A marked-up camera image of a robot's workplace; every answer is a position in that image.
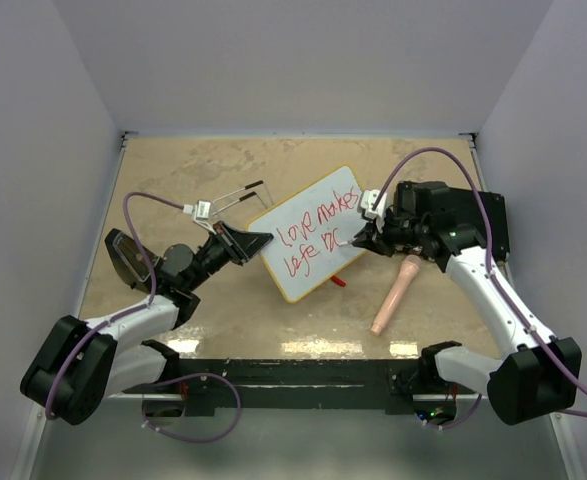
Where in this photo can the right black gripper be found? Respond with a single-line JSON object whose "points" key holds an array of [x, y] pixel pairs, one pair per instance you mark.
{"points": [[368, 237]]}

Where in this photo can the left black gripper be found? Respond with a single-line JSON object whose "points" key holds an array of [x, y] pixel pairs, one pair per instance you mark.
{"points": [[244, 244]]}

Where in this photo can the red marker cap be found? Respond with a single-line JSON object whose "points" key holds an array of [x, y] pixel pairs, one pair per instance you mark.
{"points": [[338, 281]]}

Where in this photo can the wire whiteboard stand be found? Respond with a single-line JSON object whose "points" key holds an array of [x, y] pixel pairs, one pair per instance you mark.
{"points": [[257, 189]]}

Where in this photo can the yellow framed whiteboard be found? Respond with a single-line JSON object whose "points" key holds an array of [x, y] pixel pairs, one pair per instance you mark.
{"points": [[305, 227]]}

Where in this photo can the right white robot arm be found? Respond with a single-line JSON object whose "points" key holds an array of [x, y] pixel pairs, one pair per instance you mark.
{"points": [[464, 232]]}

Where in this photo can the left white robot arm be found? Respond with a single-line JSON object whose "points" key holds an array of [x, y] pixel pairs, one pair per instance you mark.
{"points": [[82, 362]]}

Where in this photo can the pink toy microphone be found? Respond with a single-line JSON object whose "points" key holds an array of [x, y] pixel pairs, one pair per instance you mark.
{"points": [[409, 269]]}

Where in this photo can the black base bar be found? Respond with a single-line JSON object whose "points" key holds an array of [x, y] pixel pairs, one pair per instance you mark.
{"points": [[388, 385]]}

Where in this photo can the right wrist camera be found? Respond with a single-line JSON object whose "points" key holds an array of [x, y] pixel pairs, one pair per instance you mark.
{"points": [[372, 205]]}

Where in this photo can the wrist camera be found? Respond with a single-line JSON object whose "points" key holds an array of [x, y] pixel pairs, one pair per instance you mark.
{"points": [[199, 212], [372, 205]]}

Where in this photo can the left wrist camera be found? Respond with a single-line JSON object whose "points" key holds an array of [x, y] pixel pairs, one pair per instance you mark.
{"points": [[199, 212]]}

